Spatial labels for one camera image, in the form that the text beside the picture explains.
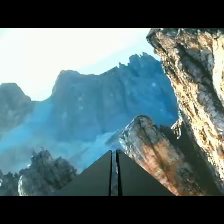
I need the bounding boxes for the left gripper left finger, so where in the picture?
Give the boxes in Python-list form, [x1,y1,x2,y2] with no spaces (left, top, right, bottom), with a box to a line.
[54,150,113,197]

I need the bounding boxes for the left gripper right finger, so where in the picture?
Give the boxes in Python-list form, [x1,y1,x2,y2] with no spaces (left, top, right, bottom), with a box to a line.
[116,149,174,197]

